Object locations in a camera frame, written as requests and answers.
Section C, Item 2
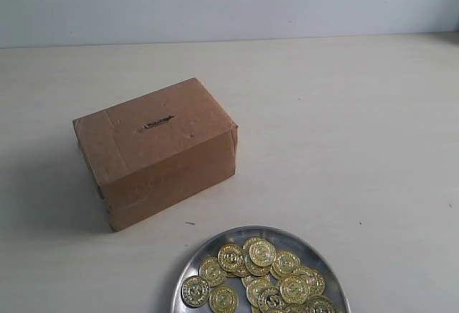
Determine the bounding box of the brown cardboard slotted box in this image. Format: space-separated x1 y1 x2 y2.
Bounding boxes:
73 78 237 231

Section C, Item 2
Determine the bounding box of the gold coin top left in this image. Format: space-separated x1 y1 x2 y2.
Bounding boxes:
217 243 245 272

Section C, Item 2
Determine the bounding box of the gold coin top centre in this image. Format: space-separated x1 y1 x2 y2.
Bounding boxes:
249 240 277 267

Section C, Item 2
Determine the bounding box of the gold coin upper left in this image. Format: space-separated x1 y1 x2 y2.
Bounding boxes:
198 257 227 287

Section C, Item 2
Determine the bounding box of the round steel plate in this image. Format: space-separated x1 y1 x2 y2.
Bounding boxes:
169 225 351 312

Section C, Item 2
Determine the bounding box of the gold coin right of top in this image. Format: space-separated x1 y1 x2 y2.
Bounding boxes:
272 250 301 279

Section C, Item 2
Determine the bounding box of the gold coin far left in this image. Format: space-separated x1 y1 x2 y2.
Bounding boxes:
181 276 210 308

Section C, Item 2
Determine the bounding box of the gold coin lower left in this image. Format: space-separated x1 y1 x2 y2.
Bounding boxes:
209 285 239 313

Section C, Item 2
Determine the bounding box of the gold coin centre right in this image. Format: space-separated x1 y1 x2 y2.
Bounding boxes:
279 274 310 304

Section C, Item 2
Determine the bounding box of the dark faced gold coin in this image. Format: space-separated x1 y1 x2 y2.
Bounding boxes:
257 286 285 312

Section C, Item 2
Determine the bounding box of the gold coin bottom right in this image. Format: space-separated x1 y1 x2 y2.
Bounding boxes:
306 295 336 313

